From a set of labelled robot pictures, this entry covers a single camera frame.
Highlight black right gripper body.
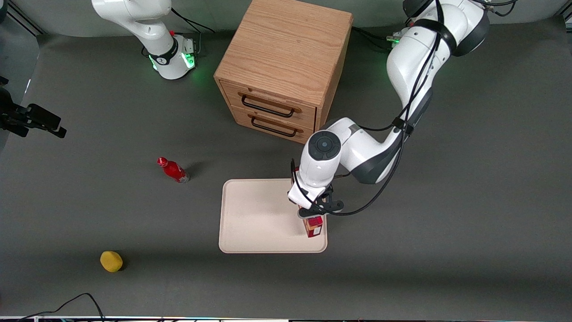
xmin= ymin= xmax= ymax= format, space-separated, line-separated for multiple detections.
xmin=0 ymin=87 xmax=30 ymax=137

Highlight red cookie box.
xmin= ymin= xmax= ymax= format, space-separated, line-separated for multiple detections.
xmin=291 ymin=168 xmax=324 ymax=238

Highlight beige rectangular tray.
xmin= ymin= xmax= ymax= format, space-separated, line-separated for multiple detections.
xmin=219 ymin=178 xmax=328 ymax=254

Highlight red soda bottle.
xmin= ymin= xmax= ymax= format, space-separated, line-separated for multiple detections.
xmin=157 ymin=157 xmax=190 ymax=184

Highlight yellow sponge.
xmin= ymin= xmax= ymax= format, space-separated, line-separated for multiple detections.
xmin=100 ymin=250 xmax=124 ymax=273

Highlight wooden drawer cabinet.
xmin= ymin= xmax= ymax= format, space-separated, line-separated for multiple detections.
xmin=214 ymin=0 xmax=354 ymax=148

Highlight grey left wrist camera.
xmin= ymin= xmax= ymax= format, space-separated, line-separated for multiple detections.
xmin=298 ymin=200 xmax=345 ymax=219

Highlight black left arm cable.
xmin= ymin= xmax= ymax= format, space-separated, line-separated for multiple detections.
xmin=290 ymin=0 xmax=519 ymax=217

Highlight wooden drawer, short handle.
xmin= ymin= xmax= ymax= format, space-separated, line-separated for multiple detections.
xmin=230 ymin=106 xmax=315 ymax=147

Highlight short black drawer handle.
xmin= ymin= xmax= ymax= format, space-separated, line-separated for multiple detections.
xmin=251 ymin=115 xmax=298 ymax=138

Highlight long black drawer handle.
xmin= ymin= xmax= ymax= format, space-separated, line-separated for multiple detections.
xmin=241 ymin=95 xmax=296 ymax=119

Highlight wooden drawer, long handle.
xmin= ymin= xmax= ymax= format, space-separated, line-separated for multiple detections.
xmin=220 ymin=80 xmax=317 ymax=131

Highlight black frame rail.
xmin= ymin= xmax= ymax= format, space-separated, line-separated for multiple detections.
xmin=5 ymin=0 xmax=46 ymax=36

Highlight black left base cables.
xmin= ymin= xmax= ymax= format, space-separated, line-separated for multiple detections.
xmin=352 ymin=25 xmax=400 ymax=52

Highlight black base cables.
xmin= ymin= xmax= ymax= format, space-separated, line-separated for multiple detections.
xmin=352 ymin=25 xmax=400 ymax=52
xmin=142 ymin=7 xmax=215 ymax=59

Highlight black floor cable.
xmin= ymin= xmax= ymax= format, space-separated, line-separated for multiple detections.
xmin=17 ymin=292 xmax=106 ymax=322

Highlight black right base cables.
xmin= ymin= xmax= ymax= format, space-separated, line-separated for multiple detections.
xmin=142 ymin=7 xmax=215 ymax=59

